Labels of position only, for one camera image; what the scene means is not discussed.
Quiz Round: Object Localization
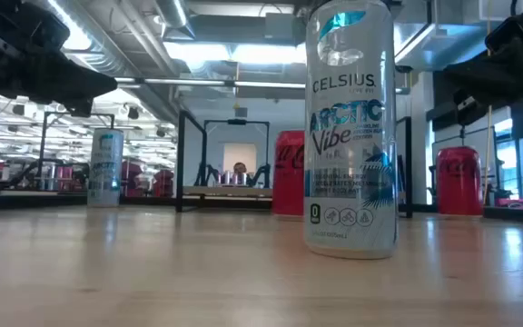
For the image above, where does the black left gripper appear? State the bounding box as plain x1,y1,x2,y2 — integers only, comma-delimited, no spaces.
0,0,119,118

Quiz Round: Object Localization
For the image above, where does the white Celsius Arctic Vibe can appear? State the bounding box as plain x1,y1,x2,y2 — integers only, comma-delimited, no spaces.
86,127,125,209
303,0,400,261

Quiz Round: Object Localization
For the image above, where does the red Coca-Cola can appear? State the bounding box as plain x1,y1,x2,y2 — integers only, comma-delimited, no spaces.
435,145,485,216
271,130,307,217

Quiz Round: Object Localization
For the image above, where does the red background chair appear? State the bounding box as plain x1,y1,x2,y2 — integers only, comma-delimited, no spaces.
120,161,144,197
152,168,175,197

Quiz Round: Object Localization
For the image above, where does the long ceiling light strip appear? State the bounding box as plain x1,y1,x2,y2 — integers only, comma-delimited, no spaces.
114,76,411,95

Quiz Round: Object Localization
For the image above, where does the bright ceiling light panel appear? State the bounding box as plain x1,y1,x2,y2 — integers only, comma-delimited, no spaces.
163,41,308,65

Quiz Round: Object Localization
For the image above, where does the corrugated silver air duct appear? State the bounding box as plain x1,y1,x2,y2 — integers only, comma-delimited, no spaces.
38,0,131,78

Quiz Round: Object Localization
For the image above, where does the black background station frame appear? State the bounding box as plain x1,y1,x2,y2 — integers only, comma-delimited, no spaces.
37,111,116,192
195,117,272,189

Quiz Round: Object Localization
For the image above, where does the rectangular metal air duct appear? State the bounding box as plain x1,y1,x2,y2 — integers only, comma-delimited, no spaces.
392,0,489,74

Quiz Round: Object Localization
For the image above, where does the black table frame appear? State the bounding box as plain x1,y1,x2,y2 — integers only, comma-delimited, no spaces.
0,189,523,224

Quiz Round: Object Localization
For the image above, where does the smooth round silver duct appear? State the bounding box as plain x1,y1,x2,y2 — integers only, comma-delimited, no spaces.
154,0,195,41

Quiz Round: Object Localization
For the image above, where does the wooden shelf with black frame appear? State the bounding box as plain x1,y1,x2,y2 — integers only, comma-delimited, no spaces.
174,109,415,220

